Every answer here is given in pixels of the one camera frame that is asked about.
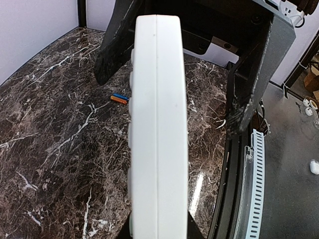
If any blue battery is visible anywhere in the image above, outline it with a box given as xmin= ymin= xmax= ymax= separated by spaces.
xmin=113 ymin=93 xmax=129 ymax=101

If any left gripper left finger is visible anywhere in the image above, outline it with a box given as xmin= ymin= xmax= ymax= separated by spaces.
xmin=116 ymin=216 xmax=132 ymax=239

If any white remote control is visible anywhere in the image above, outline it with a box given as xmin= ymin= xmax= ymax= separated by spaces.
xmin=128 ymin=15 xmax=188 ymax=239

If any right black frame post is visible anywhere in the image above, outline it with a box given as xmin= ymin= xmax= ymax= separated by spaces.
xmin=77 ymin=0 xmax=87 ymax=28

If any white earbud case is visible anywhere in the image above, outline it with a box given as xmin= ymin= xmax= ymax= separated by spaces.
xmin=310 ymin=160 xmax=319 ymax=175

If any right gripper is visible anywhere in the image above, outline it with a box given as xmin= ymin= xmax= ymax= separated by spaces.
xmin=145 ymin=0 xmax=296 ymax=132

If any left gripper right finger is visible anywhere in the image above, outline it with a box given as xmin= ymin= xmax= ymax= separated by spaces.
xmin=187 ymin=213 xmax=205 ymax=239

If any orange battery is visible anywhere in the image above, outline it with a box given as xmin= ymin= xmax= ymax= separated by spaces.
xmin=110 ymin=96 xmax=127 ymax=105

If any black curved table rail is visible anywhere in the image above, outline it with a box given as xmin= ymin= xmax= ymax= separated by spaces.
xmin=208 ymin=124 xmax=252 ymax=239

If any grey slotted cable duct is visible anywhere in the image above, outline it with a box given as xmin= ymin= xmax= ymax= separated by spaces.
xmin=245 ymin=129 xmax=265 ymax=239

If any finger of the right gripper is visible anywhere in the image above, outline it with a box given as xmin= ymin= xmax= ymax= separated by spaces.
xmin=94 ymin=0 xmax=145 ymax=85

